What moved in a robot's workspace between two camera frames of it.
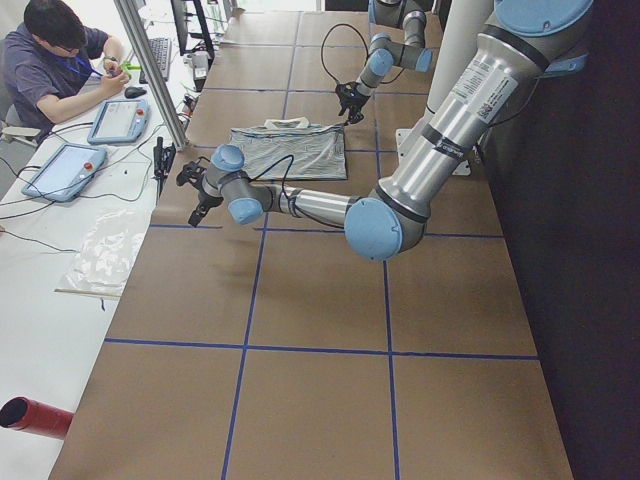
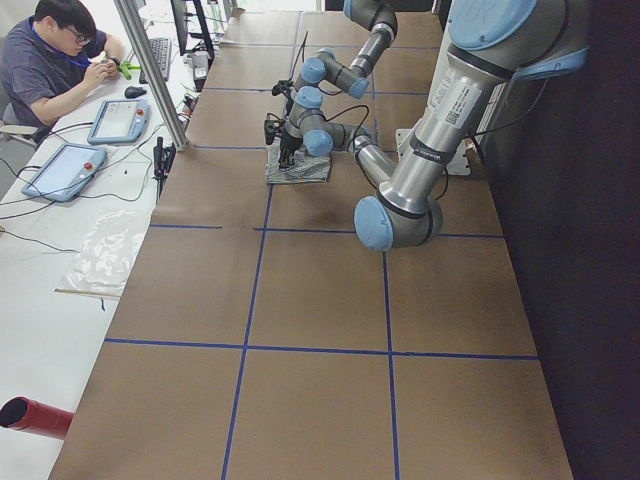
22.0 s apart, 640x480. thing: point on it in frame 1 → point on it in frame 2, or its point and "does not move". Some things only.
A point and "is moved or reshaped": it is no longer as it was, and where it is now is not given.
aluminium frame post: x=140 y=40 does not move
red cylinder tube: x=21 y=413 does not move
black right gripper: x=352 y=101 → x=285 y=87
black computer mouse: x=134 y=92 does not move
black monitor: x=192 y=34 does not move
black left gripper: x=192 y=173 → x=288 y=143
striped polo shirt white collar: x=292 y=149 is moved or reshaped
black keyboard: x=161 y=49 does not move
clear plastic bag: x=106 y=256 does not move
